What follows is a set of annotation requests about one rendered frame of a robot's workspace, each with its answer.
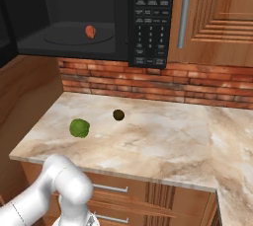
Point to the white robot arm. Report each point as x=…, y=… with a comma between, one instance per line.
x=62, y=184

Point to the wooden drawer front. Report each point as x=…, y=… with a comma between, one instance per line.
x=122, y=188
x=115, y=216

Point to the green leafy vegetable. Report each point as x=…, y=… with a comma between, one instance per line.
x=79, y=128

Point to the orange round food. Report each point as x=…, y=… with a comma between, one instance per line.
x=90, y=32

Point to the black microwave oven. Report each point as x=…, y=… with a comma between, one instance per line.
x=99, y=13

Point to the tall wooden side panel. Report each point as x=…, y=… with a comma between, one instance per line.
x=26, y=118

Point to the black microwave door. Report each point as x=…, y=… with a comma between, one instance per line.
x=6, y=22

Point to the dark olive round fruit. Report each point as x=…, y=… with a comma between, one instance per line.
x=118, y=115

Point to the wooden cupboard door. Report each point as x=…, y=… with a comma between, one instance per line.
x=214, y=16

